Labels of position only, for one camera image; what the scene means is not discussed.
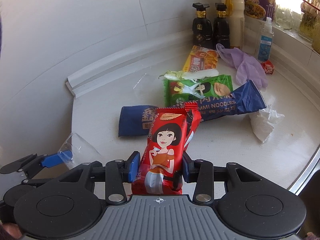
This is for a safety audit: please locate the clear plastic film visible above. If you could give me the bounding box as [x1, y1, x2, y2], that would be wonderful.
[57, 133, 105, 170]

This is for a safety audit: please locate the red snack packet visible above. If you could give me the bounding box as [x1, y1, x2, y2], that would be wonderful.
[131, 102, 201, 195]

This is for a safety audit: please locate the dark blue noodle bag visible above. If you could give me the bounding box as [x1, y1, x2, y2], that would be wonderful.
[118, 80, 267, 138]

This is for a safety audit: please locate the green chips packet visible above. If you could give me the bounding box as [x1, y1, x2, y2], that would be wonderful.
[164, 74, 233, 106]

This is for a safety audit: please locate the white tissue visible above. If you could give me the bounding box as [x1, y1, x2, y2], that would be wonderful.
[249, 105, 285, 143]

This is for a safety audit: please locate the person left hand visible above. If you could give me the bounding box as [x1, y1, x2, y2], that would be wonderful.
[0, 223, 22, 240]

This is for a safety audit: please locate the white cabbage stalk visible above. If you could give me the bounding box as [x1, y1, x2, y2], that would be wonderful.
[161, 69, 219, 81]

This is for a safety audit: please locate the yellow seasoning box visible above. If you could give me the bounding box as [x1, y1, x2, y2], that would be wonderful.
[182, 46, 219, 72]

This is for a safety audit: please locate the purple rubber glove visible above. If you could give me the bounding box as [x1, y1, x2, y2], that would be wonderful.
[216, 43, 268, 89]

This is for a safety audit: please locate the small red wrapper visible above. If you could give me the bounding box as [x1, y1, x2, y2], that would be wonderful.
[261, 60, 274, 75]

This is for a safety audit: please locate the dark sauce bottle left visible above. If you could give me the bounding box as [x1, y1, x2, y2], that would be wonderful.
[192, 3, 213, 49]

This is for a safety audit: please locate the dark sauce bottle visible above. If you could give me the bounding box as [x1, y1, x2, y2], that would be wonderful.
[192, 3, 213, 49]
[213, 3, 230, 48]

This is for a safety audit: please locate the clear sanitizer spray bottle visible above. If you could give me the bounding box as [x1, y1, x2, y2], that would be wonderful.
[256, 17, 274, 62]

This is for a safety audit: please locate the dark sauce bottle right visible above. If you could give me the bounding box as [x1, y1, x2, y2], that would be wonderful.
[213, 3, 230, 48]

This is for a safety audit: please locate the white bottle yellow cap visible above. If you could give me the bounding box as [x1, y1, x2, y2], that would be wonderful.
[222, 0, 245, 49]

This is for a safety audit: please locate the purple food box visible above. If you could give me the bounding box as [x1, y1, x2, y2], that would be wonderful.
[244, 0, 276, 21]

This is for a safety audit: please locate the glass jar with sprouts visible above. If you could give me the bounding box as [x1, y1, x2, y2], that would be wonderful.
[274, 0, 319, 53]

